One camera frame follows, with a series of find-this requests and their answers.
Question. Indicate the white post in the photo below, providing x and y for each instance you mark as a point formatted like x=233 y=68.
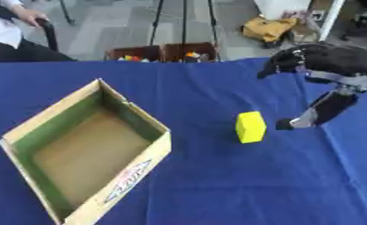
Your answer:
x=331 y=19

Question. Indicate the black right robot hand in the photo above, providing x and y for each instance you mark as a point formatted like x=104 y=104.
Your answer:
x=335 y=58

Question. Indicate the yellow block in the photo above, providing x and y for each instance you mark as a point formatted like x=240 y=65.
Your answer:
x=250 y=127

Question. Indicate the black chair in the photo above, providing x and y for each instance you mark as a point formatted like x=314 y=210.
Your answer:
x=49 y=33

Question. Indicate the black tripod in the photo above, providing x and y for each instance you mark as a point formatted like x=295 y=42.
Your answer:
x=184 y=22

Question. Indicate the tan cardboard box green inside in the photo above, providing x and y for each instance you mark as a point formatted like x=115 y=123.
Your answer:
x=89 y=152

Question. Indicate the yellow bag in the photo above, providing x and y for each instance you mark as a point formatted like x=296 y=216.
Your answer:
x=268 y=29

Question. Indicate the brown box of toys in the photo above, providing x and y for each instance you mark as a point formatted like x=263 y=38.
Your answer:
x=191 y=53
x=134 y=54

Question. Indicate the person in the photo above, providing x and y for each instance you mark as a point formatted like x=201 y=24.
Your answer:
x=10 y=32

